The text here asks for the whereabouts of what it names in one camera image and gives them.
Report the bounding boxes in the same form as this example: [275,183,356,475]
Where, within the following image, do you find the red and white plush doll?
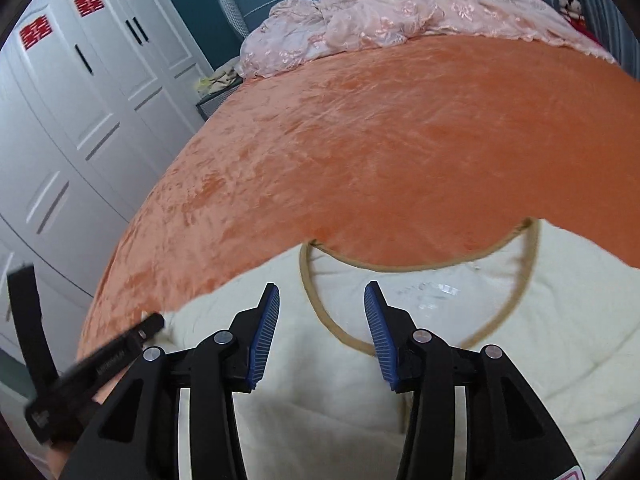
[556,0,587,25]

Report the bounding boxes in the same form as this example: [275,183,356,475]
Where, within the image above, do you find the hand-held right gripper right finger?
[363,280,583,480]

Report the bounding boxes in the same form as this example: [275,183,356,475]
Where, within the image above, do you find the cream quilted jacket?
[160,217,637,480]

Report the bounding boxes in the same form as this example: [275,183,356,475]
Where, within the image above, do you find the grey curtain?
[570,0,640,79]

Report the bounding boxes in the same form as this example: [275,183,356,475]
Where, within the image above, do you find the dark bedside table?
[195,72,246,122]

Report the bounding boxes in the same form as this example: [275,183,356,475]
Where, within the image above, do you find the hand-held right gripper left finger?
[60,282,281,480]

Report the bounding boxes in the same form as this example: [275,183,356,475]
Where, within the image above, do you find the white wardrobe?
[0,0,217,346]

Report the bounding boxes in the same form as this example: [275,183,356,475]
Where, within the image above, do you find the yellowish clutter pile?
[196,66,242,94]

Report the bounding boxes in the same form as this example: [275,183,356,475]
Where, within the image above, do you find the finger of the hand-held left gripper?
[7,264,59,397]
[25,312,166,445]

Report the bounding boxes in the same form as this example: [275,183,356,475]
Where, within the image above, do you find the pink lace quilt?
[240,0,618,79]

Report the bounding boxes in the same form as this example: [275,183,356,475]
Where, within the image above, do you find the orange plush blanket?
[75,32,640,406]

